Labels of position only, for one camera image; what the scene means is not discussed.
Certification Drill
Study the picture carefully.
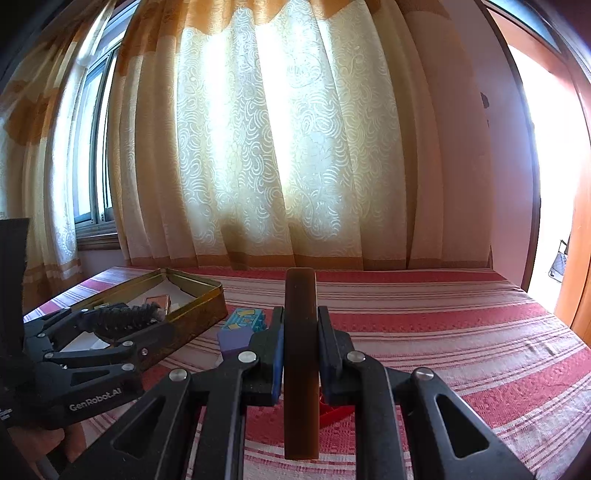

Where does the purple building block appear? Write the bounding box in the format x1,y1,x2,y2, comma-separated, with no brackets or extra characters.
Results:
218,329,256,363

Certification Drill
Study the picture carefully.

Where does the dark hanging rack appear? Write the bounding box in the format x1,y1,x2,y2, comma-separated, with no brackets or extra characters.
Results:
549,233,571,283

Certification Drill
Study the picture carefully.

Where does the wide cream patterned curtain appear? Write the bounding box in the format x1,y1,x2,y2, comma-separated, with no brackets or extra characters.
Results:
106,0,492,271

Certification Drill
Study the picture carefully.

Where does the sliding window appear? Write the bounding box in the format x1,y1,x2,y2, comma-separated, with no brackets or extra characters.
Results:
71,46,121,252

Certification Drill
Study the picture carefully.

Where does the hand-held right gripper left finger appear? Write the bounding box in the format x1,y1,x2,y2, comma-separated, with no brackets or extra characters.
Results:
60,306,284,480

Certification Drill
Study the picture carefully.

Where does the black toothed hair clip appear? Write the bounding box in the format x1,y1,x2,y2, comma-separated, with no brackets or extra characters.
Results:
81,302,164,344

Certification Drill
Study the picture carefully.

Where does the red building block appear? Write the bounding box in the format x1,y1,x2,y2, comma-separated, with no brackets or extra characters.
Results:
320,401,355,428

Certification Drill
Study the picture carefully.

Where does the teal printed building block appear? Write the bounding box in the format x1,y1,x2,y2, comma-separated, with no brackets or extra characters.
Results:
222,308,269,333

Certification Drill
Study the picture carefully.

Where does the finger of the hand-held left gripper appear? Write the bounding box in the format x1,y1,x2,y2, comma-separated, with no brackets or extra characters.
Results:
23,302,131,354
44,322,175,374

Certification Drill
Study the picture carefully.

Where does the wooden door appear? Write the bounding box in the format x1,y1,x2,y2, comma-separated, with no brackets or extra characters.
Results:
554,185,591,333

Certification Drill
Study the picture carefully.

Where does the gold tin box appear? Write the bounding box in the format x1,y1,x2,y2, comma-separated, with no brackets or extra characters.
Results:
34,268,228,372

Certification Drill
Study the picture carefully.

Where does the narrow cream floral curtain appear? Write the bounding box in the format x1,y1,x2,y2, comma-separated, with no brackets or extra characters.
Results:
0,14,116,315

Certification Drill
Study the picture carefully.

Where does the wooden door frame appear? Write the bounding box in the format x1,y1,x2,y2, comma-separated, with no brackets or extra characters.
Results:
480,0,591,342

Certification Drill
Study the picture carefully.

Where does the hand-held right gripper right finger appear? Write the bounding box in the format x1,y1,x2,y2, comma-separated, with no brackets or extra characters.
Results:
318,306,536,480

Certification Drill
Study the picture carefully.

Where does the dark brown harmonica bar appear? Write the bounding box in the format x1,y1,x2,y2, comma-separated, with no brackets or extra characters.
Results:
284,268,320,461

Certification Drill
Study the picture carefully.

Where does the red striped bed sheet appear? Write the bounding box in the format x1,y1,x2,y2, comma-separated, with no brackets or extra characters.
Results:
23,265,591,480

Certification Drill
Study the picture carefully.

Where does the copper metal case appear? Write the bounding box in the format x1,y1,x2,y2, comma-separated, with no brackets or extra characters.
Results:
143,295,172,315

